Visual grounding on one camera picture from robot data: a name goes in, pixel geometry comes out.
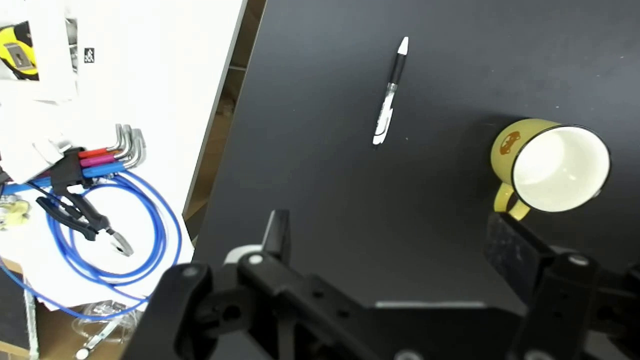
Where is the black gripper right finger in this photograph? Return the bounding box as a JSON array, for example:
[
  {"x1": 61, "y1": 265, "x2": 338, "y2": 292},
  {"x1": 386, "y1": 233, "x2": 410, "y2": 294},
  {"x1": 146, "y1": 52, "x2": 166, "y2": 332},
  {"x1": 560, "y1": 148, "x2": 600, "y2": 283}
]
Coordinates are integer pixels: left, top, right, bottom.
[{"x1": 485, "y1": 210, "x2": 596, "y2": 305}]

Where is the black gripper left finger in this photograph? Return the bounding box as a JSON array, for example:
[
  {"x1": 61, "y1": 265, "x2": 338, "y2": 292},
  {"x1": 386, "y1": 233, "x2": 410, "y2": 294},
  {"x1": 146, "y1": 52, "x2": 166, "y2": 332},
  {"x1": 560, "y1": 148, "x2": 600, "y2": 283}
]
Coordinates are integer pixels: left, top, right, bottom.
[{"x1": 224, "y1": 209, "x2": 295, "y2": 270}]

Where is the black and white pen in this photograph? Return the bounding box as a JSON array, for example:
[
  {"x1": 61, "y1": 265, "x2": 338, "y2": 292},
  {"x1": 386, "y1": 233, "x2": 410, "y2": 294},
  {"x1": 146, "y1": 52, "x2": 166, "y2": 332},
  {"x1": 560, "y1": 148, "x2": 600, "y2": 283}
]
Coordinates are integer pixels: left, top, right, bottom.
[{"x1": 371, "y1": 35, "x2": 413, "y2": 148}]

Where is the yellow enamel cup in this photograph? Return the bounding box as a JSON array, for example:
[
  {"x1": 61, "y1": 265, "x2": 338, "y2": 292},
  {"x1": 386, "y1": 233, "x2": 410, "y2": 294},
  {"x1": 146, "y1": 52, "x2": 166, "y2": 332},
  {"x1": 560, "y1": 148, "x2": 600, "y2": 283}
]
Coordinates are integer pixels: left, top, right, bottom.
[{"x1": 488, "y1": 119, "x2": 612, "y2": 224}]

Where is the hex key set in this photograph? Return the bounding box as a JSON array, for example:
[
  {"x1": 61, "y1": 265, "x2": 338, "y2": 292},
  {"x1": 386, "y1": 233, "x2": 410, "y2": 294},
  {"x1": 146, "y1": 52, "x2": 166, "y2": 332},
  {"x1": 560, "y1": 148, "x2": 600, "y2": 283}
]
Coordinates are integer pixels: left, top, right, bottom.
[{"x1": 63, "y1": 125, "x2": 148, "y2": 185}]

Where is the brown cardboard box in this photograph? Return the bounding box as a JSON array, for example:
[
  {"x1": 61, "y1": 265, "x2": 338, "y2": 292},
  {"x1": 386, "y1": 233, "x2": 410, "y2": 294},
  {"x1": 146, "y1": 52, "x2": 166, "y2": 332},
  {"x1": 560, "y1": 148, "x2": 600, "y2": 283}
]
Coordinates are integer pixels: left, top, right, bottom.
[{"x1": 37, "y1": 303, "x2": 136, "y2": 360}]

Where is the printed white paper sheet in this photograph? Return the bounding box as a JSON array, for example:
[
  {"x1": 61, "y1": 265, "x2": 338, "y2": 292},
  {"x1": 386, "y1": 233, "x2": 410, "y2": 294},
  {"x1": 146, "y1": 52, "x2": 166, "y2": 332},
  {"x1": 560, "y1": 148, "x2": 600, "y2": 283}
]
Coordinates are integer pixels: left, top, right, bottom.
[{"x1": 0, "y1": 0, "x2": 85, "y2": 107}]

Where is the yellow tool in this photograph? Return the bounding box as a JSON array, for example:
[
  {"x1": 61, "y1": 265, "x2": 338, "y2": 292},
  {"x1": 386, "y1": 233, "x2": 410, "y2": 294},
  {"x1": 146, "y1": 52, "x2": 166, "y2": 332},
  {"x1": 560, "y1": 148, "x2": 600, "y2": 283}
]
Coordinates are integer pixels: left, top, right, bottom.
[{"x1": 0, "y1": 25, "x2": 41, "y2": 82}]

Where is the coiled blue cable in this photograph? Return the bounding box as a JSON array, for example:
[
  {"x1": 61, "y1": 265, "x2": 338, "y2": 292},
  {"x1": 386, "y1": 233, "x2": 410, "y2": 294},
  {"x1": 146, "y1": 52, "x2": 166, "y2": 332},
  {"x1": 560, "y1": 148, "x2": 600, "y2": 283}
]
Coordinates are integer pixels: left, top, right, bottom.
[{"x1": 0, "y1": 168, "x2": 187, "y2": 324}]

